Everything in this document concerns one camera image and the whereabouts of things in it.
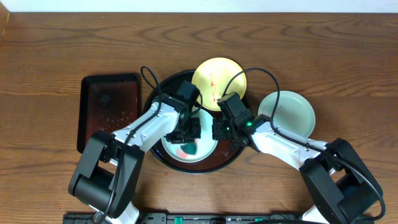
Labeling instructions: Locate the green orange sponge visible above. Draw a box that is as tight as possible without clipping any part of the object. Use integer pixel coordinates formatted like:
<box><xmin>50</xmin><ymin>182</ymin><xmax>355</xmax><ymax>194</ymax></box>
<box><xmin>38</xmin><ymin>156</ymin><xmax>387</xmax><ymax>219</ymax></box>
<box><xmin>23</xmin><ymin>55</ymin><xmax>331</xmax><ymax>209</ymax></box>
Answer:
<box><xmin>180</xmin><ymin>139</ymin><xmax>198</xmax><ymax>156</ymax></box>

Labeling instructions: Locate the light blue plate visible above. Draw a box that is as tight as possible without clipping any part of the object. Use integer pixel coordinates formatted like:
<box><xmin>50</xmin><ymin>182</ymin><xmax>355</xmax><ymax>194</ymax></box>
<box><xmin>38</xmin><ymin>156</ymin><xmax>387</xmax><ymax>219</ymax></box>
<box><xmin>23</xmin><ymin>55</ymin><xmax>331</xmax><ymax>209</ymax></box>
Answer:
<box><xmin>161</xmin><ymin>109</ymin><xmax>218</xmax><ymax>163</ymax></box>
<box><xmin>274</xmin><ymin>91</ymin><xmax>316</xmax><ymax>138</ymax></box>

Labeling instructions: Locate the yellow plate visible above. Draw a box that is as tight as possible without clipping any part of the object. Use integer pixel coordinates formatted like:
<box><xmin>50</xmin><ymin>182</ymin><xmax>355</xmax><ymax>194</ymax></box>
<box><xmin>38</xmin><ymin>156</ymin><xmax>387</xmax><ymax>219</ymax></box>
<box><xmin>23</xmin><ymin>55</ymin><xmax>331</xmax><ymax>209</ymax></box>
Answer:
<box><xmin>192</xmin><ymin>57</ymin><xmax>243</xmax><ymax>111</ymax></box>

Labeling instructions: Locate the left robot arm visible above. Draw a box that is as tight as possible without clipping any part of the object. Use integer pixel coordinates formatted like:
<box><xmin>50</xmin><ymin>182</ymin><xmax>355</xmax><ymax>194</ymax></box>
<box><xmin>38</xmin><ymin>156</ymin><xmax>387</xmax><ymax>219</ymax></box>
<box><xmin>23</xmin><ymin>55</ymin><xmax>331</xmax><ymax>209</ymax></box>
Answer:
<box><xmin>68</xmin><ymin>81</ymin><xmax>201</xmax><ymax>223</ymax></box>

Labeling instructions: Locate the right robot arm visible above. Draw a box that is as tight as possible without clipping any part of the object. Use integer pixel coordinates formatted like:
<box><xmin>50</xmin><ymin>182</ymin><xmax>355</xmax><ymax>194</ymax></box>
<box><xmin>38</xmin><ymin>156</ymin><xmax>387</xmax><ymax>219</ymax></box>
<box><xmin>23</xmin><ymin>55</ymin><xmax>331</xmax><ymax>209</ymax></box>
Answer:
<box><xmin>213</xmin><ymin>92</ymin><xmax>386</xmax><ymax>223</ymax></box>

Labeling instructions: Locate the round black tray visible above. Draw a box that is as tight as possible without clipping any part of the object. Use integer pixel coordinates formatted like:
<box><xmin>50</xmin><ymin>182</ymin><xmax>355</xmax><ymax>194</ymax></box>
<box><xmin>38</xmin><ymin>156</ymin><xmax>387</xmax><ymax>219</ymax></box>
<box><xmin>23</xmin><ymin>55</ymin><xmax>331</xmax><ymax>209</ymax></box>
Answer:
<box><xmin>142</xmin><ymin>69</ymin><xmax>254</xmax><ymax>174</ymax></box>

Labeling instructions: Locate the rectangular black tray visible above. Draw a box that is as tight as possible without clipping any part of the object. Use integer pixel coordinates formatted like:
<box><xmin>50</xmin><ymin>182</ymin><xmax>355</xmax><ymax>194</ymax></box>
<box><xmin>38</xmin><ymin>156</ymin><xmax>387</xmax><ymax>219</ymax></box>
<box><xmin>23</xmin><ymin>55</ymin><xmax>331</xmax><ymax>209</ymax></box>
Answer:
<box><xmin>76</xmin><ymin>73</ymin><xmax>141</xmax><ymax>153</ymax></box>

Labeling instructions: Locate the right black cable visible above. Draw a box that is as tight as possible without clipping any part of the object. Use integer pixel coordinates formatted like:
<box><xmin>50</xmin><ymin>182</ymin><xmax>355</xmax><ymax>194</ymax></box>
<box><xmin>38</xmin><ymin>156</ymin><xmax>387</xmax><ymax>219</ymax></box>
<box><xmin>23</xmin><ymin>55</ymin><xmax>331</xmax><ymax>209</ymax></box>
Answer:
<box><xmin>221</xmin><ymin>67</ymin><xmax>387</xmax><ymax>222</ymax></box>

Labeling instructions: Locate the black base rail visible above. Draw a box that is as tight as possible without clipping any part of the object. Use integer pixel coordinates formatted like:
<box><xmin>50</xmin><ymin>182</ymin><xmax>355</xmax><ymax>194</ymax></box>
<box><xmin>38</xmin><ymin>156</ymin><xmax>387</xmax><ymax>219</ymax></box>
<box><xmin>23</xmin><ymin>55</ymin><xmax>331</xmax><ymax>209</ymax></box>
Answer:
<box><xmin>62</xmin><ymin>213</ymin><xmax>302</xmax><ymax>224</ymax></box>

